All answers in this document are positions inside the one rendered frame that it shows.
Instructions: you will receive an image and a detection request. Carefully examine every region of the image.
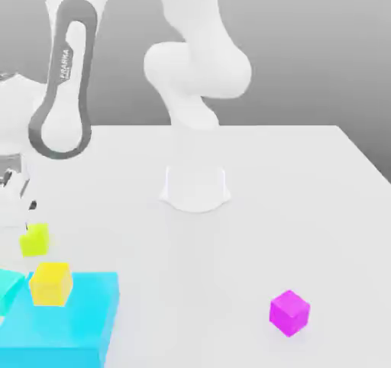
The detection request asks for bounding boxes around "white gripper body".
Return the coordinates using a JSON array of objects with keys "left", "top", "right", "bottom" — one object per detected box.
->
[{"left": 0, "top": 190, "right": 32, "bottom": 231}]

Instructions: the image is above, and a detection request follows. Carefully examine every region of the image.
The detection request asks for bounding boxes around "small lime cube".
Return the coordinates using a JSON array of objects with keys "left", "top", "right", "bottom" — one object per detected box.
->
[{"left": 18, "top": 222, "right": 50, "bottom": 258}]

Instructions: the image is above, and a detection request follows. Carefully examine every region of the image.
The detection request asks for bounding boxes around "small teal cube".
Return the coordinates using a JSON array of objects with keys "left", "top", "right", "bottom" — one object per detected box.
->
[{"left": 0, "top": 268, "right": 26, "bottom": 318}]

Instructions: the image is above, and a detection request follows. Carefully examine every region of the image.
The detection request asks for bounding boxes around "small yellow cube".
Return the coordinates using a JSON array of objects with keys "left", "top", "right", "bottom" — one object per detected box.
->
[{"left": 28, "top": 262, "right": 74, "bottom": 307}]

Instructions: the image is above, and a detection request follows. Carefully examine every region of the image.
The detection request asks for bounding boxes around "small magenta cube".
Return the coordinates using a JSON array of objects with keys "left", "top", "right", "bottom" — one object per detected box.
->
[{"left": 269, "top": 289, "right": 312, "bottom": 338}]

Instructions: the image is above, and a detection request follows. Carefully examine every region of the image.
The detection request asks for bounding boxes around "large cyan box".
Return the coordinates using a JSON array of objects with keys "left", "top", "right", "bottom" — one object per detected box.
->
[{"left": 0, "top": 271, "right": 121, "bottom": 368}]

